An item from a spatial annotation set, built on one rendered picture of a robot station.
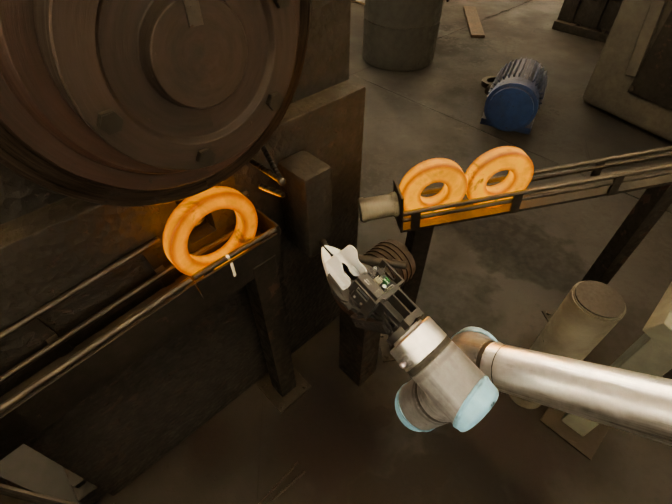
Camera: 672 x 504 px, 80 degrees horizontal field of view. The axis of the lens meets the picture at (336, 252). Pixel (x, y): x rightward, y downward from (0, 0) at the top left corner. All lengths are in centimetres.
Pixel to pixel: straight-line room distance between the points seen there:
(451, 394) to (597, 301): 57
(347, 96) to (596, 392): 74
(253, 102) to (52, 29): 23
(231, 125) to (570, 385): 62
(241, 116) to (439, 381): 48
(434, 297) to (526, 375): 94
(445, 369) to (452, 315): 98
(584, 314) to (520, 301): 67
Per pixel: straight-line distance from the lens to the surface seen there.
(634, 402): 70
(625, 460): 159
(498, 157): 96
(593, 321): 112
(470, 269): 179
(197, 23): 50
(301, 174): 83
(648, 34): 306
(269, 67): 58
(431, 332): 66
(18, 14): 50
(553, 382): 74
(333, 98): 95
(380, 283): 67
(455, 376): 65
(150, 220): 80
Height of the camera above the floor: 129
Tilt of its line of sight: 47 degrees down
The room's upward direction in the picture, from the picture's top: straight up
